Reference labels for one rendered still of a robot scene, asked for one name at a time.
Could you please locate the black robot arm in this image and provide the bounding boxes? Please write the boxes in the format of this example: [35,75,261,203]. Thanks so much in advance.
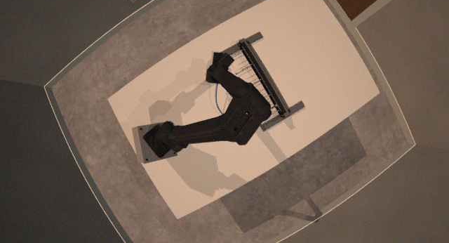
[143,52,272,158]

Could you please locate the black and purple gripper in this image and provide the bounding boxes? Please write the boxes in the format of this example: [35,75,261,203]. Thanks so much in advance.
[206,69,219,84]

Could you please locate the black patch panel rack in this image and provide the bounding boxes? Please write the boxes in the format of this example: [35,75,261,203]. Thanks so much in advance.
[221,32,305,131]

